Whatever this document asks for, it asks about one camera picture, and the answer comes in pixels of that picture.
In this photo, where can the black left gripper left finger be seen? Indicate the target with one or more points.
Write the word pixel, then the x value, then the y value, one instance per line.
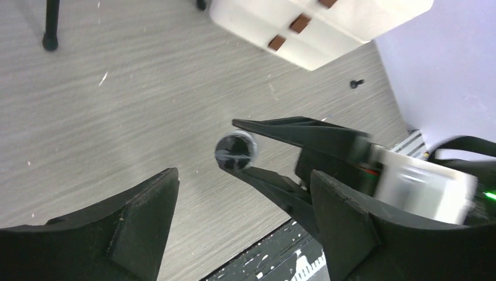
pixel 120 238

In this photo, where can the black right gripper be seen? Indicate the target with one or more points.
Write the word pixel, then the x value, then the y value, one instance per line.
pixel 313 134

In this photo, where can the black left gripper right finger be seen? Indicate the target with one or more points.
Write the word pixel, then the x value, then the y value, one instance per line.
pixel 365 239

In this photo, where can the clear small cup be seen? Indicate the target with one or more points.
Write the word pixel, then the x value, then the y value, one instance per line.
pixel 236 150

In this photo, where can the white drawer organizer box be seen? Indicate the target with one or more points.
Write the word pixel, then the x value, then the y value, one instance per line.
pixel 312 33

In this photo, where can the black music stand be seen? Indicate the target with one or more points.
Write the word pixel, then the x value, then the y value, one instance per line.
pixel 50 39

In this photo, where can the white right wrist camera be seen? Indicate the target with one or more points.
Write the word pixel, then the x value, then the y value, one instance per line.
pixel 424 188

